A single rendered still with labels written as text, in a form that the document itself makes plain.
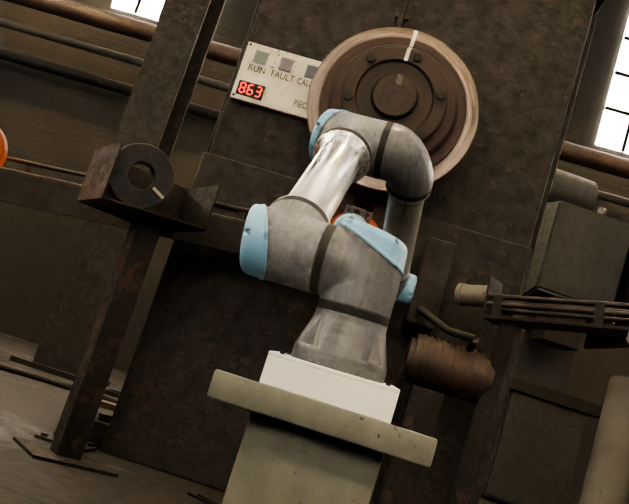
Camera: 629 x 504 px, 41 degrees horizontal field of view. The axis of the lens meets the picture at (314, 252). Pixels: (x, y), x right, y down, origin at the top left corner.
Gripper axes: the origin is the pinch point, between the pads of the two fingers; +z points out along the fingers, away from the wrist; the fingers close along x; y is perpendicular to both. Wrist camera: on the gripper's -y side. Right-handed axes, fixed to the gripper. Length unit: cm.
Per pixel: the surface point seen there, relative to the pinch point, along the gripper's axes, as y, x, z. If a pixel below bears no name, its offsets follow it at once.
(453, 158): 27.0, -19.6, 2.5
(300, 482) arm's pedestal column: -30, -8, -112
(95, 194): -7, 58, -41
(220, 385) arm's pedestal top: -19, 7, -115
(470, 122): 37.8, -21.2, 5.3
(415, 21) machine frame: 64, 2, 28
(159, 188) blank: -1, 46, -34
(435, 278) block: -4.7, -24.0, -6.6
